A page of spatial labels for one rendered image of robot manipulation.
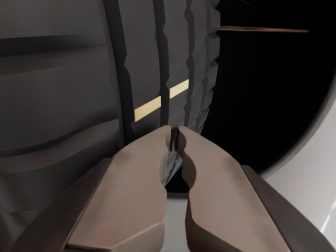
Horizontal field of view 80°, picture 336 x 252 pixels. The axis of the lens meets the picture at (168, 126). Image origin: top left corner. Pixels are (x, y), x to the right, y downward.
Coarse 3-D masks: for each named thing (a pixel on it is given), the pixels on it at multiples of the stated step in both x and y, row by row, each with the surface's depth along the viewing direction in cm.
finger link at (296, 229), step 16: (256, 176) 8; (256, 192) 8; (272, 192) 8; (272, 208) 7; (288, 208) 7; (288, 224) 6; (304, 224) 6; (288, 240) 6; (304, 240) 6; (320, 240) 6
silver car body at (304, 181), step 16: (320, 128) 32; (320, 144) 32; (304, 160) 35; (320, 160) 33; (272, 176) 39; (288, 176) 37; (304, 176) 36; (320, 176) 34; (288, 192) 38; (304, 192) 37; (320, 192) 35; (176, 208) 56; (304, 208) 38; (320, 208) 36; (176, 224) 59; (320, 224) 38; (176, 240) 62
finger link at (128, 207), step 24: (144, 144) 10; (168, 144) 12; (120, 168) 8; (144, 168) 8; (96, 192) 7; (120, 192) 7; (144, 192) 7; (96, 216) 6; (120, 216) 6; (144, 216) 6; (72, 240) 6; (96, 240) 6; (120, 240) 6; (144, 240) 6
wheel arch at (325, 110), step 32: (224, 0) 59; (256, 0) 55; (288, 0) 52; (320, 0) 47; (224, 32) 62; (320, 32) 48; (224, 64) 66; (256, 64) 61; (288, 64) 57; (320, 64) 41; (224, 96) 70; (256, 96) 65; (288, 96) 59; (320, 96) 33; (224, 128) 75; (256, 128) 67; (288, 128) 44; (256, 160) 47; (288, 160) 36
